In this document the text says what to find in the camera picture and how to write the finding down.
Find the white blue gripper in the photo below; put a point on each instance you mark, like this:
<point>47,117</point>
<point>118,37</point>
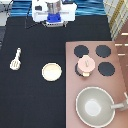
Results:
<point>54,20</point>

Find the pink pot lid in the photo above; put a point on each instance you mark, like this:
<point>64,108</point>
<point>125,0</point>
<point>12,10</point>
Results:
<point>86,64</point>

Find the small pink pot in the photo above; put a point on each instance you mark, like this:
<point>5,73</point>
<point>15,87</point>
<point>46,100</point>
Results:
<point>85,72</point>

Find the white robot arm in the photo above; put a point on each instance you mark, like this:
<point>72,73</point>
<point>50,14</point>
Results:
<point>53,13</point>

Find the cream round plate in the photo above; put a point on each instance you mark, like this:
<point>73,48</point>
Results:
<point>51,71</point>

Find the black burner back left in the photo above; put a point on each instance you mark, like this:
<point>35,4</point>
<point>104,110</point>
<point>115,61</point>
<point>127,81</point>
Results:
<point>81,50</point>

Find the black burner back right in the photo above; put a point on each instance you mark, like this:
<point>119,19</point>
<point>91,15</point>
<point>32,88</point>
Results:
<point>103,51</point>

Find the pink toy stove top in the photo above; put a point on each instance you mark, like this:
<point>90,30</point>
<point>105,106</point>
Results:
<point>114,84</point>

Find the black table mat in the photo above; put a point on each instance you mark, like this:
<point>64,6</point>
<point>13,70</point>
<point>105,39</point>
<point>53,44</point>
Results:
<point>26,99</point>

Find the large grey frying pan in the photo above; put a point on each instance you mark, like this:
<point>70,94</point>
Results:
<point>96,108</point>

